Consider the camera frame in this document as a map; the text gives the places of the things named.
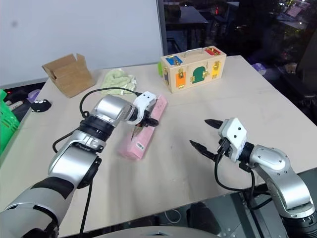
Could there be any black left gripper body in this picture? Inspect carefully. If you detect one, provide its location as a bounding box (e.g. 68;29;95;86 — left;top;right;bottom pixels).
139;99;158;125

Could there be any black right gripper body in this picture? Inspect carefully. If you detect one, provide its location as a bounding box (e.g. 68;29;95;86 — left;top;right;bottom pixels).
216;137;233;160

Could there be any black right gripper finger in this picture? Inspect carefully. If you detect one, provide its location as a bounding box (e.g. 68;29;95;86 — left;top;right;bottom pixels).
189;139;219;161
204;119;224;129

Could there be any long pink cardboard box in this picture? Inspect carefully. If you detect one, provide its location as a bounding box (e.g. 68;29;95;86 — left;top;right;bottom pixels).
116;94;168;161

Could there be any green plastic basket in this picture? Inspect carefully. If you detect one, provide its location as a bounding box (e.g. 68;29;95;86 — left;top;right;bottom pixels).
0;89;21;159

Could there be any light green crumpled cloth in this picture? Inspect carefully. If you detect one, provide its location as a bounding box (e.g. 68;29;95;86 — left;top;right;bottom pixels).
100;68;138;97

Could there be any wooden latch lock box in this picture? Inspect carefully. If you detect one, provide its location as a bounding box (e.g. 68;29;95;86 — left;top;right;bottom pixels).
158;46;227;94

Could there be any light purple tissue pack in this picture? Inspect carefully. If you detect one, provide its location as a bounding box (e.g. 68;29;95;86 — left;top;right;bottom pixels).
251;62;267;75

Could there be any open brown cardboard box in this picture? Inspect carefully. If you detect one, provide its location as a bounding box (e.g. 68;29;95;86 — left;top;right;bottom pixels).
41;53;96;99

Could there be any grey robot torso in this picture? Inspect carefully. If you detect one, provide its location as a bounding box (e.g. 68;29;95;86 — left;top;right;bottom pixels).
108;225;216;238

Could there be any black pouch with eyes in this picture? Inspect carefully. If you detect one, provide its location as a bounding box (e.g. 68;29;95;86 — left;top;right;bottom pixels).
30;99;53;113

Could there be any white whiteboard panel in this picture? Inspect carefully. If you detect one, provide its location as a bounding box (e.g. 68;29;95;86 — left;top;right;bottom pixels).
0;0;168;87

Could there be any purple plastic object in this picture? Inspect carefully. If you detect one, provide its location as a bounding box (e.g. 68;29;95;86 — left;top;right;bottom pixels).
26;89;41;103

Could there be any white power strip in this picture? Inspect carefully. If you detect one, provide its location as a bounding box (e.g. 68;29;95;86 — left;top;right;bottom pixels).
5;100;24;111

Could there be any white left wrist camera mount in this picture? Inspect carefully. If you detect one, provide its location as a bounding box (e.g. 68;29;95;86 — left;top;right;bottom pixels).
126;91;158;125

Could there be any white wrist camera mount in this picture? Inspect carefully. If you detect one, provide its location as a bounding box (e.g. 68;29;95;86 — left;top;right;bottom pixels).
126;91;158;125
217;117;248;163

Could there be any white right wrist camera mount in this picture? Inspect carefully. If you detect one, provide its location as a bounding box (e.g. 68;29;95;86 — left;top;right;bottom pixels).
217;117;248;163

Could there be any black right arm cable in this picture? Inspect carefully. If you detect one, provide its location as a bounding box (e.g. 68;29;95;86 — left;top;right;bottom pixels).
213;148;273;211

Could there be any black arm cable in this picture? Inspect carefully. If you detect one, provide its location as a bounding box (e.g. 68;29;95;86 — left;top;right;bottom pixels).
79;87;143;119
213;148;273;211

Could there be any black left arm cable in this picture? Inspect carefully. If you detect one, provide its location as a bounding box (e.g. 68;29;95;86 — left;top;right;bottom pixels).
79;87;143;119

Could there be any thin white cable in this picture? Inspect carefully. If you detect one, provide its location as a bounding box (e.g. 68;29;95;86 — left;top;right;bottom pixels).
164;208;182;224

